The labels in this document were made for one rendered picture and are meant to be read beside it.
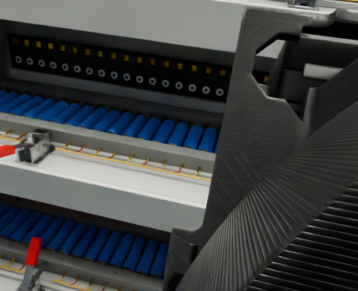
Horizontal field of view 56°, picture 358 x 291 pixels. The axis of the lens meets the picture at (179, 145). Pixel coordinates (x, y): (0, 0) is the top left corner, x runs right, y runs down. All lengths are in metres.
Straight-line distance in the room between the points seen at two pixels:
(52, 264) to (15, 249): 0.06
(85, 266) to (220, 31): 0.36
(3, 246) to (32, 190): 0.16
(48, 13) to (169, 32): 0.13
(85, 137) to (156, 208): 0.13
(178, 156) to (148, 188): 0.05
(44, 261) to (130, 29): 0.35
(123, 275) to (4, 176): 0.21
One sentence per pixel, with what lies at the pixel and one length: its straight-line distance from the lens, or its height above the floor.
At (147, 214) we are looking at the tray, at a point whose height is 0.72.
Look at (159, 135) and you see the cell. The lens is 0.44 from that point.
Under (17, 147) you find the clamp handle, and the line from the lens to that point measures 0.40.
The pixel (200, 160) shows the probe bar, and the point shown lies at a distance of 0.39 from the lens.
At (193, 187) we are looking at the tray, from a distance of 0.38.
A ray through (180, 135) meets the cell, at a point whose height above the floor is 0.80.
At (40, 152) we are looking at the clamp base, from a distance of 0.43.
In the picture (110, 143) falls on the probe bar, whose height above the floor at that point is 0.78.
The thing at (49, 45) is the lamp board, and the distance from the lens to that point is 0.57.
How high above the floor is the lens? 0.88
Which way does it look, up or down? 13 degrees down
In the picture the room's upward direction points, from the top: 9 degrees clockwise
